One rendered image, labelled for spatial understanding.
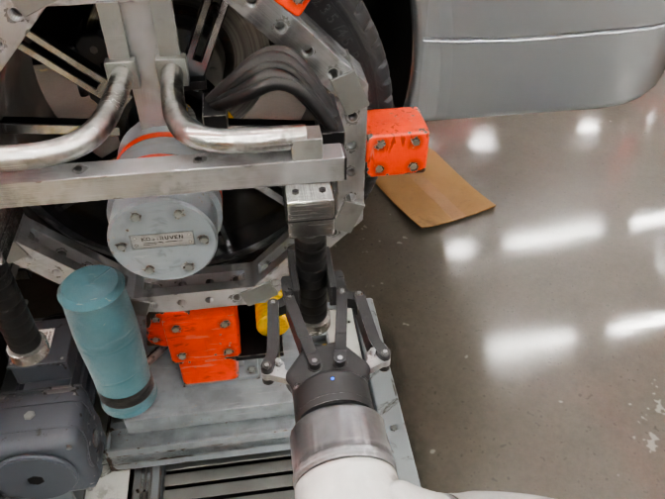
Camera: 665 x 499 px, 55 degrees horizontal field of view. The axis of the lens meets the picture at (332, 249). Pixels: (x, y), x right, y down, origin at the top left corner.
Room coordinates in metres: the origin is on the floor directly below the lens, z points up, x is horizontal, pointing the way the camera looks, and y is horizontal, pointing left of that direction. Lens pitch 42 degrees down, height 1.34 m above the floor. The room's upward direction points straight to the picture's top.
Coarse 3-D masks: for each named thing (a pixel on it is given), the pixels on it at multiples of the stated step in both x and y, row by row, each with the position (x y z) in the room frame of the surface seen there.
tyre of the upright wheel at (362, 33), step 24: (312, 0) 0.82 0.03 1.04; (336, 0) 0.83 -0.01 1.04; (360, 0) 0.87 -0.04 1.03; (336, 24) 0.83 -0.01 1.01; (360, 24) 0.83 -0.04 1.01; (360, 48) 0.83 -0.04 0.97; (384, 72) 0.84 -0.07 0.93; (384, 96) 0.84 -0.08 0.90; (72, 240) 0.78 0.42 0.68; (216, 264) 0.80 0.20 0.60
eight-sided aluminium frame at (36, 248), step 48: (0, 0) 0.69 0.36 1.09; (48, 0) 0.70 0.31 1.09; (96, 0) 0.71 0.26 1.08; (144, 0) 0.72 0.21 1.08; (240, 0) 0.73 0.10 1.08; (0, 48) 0.69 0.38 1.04; (336, 48) 0.79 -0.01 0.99; (336, 96) 0.75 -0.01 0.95; (336, 192) 0.75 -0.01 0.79; (48, 240) 0.73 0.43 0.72; (288, 240) 0.78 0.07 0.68; (336, 240) 0.75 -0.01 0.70; (144, 288) 0.73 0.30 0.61; (192, 288) 0.72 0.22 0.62; (240, 288) 0.72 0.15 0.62
